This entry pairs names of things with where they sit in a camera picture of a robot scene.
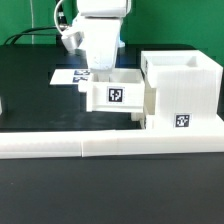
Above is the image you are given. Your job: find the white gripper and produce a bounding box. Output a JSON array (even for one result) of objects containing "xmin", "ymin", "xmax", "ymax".
[{"xmin": 82, "ymin": 17, "xmax": 122, "ymax": 72}]

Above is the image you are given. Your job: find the white drawer tray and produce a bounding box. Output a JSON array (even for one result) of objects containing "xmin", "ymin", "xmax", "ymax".
[
  {"xmin": 78, "ymin": 68, "xmax": 145, "ymax": 113},
  {"xmin": 131, "ymin": 113, "xmax": 146, "ymax": 129}
]

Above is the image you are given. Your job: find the white front drawer tray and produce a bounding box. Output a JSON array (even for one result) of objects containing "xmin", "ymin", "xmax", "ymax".
[{"xmin": 131, "ymin": 113, "xmax": 146, "ymax": 129}]

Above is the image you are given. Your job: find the white drawer cabinet box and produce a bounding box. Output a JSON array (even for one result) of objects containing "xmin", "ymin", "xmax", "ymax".
[{"xmin": 141, "ymin": 50, "xmax": 223, "ymax": 130}]

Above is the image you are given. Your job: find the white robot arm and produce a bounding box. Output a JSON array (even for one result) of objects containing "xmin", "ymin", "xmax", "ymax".
[{"xmin": 54, "ymin": 0, "xmax": 132, "ymax": 73}]

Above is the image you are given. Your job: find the fiducial marker sheet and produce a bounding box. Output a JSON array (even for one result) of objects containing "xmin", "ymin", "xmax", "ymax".
[{"xmin": 50, "ymin": 69, "xmax": 90, "ymax": 85}]

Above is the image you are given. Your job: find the white L-shaped fence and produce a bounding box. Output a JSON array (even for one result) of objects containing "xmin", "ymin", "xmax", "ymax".
[{"xmin": 0, "ymin": 129, "xmax": 224, "ymax": 159}]

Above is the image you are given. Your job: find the black cable bundle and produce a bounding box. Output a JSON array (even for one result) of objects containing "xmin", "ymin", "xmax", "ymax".
[{"xmin": 2, "ymin": 25, "xmax": 68, "ymax": 46}]

